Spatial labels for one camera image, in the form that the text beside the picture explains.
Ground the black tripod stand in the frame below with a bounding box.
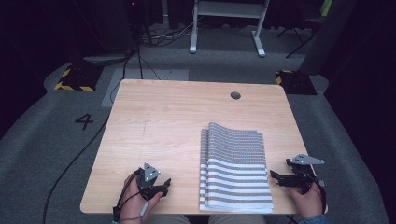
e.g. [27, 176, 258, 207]
[276, 14, 325, 60]

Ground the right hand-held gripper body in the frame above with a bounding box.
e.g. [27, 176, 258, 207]
[279, 153, 325, 195]

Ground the bundle of floor cables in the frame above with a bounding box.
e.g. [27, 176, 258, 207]
[139, 18, 201, 49]

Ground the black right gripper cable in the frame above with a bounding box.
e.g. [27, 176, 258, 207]
[306, 169, 329, 215]

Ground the dark stand with grey base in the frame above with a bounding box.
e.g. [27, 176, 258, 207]
[68, 0, 136, 67]

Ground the person's right leg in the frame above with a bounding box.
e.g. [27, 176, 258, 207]
[207, 213, 268, 224]

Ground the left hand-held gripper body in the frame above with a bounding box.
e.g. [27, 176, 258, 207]
[135, 161, 163, 201]

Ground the white metal desk frame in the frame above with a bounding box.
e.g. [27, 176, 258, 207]
[189, 0, 271, 58]

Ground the person's left hand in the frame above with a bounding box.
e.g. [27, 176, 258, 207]
[119, 172, 163, 224]

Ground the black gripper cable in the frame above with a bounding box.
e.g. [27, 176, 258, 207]
[306, 169, 329, 215]
[112, 168, 142, 223]

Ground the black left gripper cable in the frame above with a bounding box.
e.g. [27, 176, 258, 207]
[112, 168, 142, 223]

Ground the long black floor cable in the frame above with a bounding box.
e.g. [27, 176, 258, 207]
[41, 46, 145, 224]

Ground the yellow-black striped base plate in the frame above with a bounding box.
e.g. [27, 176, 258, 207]
[275, 69, 318, 96]
[53, 63, 105, 93]

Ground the person's right hand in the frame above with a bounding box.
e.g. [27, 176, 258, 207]
[287, 182, 325, 220]

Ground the green object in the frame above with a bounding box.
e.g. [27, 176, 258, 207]
[319, 0, 334, 18]

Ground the striped cloth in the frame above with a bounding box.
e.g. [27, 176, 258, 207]
[198, 121, 276, 215]

